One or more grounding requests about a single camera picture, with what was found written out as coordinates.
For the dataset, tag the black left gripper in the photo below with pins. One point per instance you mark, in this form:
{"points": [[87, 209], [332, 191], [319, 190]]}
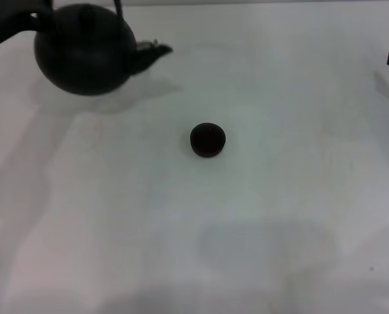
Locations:
{"points": [[8, 18]]}

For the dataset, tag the small dark teacup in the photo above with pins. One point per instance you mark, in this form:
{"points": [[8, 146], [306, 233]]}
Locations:
{"points": [[207, 140]]}

